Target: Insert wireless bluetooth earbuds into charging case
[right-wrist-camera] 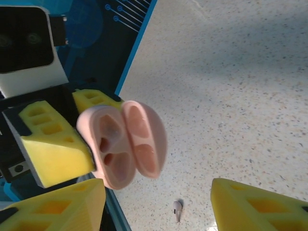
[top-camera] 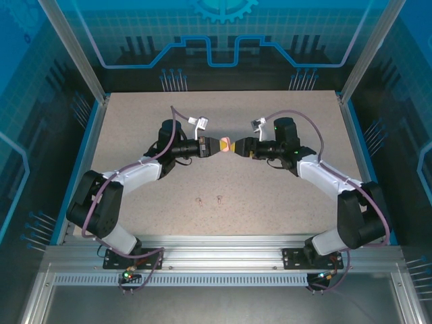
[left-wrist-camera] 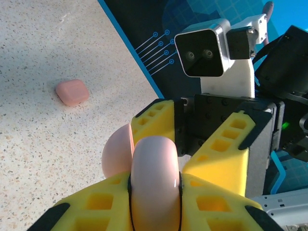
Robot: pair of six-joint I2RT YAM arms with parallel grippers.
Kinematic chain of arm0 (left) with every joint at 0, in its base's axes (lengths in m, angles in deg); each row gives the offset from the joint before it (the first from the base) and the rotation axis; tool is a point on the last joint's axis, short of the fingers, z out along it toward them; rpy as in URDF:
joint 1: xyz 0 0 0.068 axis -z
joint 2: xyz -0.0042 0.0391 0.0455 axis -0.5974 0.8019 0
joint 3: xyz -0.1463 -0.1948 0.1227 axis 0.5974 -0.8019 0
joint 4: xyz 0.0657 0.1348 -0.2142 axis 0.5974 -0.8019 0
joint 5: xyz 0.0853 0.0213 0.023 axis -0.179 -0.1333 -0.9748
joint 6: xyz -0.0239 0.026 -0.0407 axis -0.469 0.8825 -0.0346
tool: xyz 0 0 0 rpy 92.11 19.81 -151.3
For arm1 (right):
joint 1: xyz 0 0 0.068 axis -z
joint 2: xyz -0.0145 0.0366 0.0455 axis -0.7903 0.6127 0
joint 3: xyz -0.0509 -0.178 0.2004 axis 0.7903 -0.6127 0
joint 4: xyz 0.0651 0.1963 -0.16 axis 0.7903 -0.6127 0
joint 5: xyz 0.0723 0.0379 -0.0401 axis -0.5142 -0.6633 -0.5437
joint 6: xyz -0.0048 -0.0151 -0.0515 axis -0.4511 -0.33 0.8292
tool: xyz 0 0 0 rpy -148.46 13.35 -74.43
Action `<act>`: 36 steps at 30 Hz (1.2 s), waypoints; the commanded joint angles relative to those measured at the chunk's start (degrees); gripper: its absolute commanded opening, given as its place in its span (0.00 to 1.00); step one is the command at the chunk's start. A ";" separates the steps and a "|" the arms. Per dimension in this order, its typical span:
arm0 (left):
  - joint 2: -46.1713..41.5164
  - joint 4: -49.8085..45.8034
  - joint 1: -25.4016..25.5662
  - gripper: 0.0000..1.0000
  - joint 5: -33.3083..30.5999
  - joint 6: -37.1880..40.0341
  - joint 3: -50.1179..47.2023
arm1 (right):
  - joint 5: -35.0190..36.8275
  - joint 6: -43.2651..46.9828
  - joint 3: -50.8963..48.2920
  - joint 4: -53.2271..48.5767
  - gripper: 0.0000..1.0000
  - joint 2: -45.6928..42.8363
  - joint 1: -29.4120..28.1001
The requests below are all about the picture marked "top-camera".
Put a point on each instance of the rectangular pink earbud case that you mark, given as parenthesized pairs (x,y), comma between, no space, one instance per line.
(225,139)

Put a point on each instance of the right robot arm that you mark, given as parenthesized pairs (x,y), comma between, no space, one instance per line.
(357,216)

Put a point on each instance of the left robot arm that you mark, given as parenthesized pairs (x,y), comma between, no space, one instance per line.
(101,209)

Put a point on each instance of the aluminium mounting beam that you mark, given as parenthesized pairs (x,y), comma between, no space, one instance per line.
(219,249)

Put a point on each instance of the lit power connector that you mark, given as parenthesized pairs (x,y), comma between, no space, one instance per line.
(127,275)
(325,277)

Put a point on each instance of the steel bottom plate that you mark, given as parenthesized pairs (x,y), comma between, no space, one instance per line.
(219,305)

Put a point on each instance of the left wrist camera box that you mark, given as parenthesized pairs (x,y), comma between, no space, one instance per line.
(202,124)

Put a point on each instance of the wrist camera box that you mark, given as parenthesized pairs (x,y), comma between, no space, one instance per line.
(258,125)
(202,124)

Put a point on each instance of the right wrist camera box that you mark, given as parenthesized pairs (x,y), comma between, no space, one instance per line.
(258,125)

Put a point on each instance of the blue edged side rail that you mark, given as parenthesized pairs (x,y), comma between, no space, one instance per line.
(88,148)
(358,148)

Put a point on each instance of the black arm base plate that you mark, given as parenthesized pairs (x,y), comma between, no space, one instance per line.
(152,258)
(293,259)

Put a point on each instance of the aluminium frame post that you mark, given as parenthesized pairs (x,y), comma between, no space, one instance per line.
(366,50)
(76,50)

